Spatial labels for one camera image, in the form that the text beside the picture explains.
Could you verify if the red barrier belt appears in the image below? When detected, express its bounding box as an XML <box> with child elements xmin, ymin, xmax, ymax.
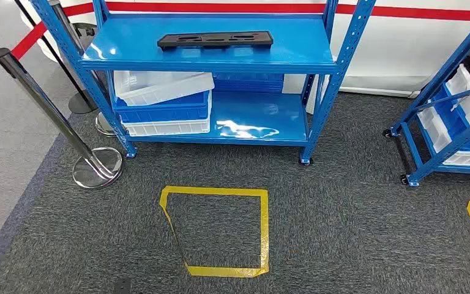
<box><xmin>105</xmin><ymin>1</ymin><xmax>470</xmax><ymax>22</ymax></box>
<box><xmin>11</xmin><ymin>3</ymin><xmax>95</xmax><ymax>61</ymax></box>

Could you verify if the black stanchion post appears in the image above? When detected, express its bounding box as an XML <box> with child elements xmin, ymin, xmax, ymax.
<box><xmin>15</xmin><ymin>0</ymin><xmax>98</xmax><ymax>115</ymax></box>

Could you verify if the blue metal shelf rack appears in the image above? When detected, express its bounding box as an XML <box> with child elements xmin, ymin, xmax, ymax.
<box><xmin>382</xmin><ymin>8</ymin><xmax>470</xmax><ymax>187</ymax></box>
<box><xmin>30</xmin><ymin>0</ymin><xmax>378</xmax><ymax>165</ymax></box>

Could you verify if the chrome stanchion post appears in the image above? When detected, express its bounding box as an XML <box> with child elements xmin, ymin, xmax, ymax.
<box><xmin>48</xmin><ymin>0</ymin><xmax>118</xmax><ymax>138</ymax></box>
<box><xmin>0</xmin><ymin>48</ymin><xmax>124</xmax><ymax>190</ymax></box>

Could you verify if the black plastic plate holder part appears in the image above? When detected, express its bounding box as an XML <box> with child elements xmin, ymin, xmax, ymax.
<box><xmin>157</xmin><ymin>31</ymin><xmax>274</xmax><ymax>51</ymax></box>

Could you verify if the translucent white plastic bin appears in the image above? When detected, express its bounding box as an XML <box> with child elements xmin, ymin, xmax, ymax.
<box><xmin>113</xmin><ymin>70</ymin><xmax>215</xmax><ymax>107</ymax></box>

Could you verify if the blue ribbed plastic crate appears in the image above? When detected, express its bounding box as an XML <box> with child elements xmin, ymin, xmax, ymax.
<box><xmin>212</xmin><ymin>73</ymin><xmax>285</xmax><ymax>94</ymax></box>

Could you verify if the white car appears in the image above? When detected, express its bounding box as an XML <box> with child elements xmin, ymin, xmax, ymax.
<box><xmin>20</xmin><ymin>0</ymin><xmax>470</xmax><ymax>98</ymax></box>

